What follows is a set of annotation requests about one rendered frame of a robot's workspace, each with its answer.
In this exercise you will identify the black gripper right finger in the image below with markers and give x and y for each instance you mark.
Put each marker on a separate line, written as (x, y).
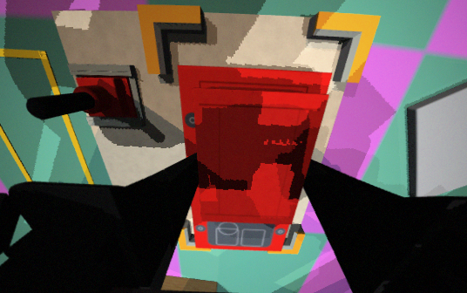
(374, 233)

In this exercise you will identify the grey flat slab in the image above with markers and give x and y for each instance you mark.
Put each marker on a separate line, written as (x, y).
(437, 141)

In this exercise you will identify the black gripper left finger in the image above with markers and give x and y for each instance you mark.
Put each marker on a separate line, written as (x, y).
(146, 216)

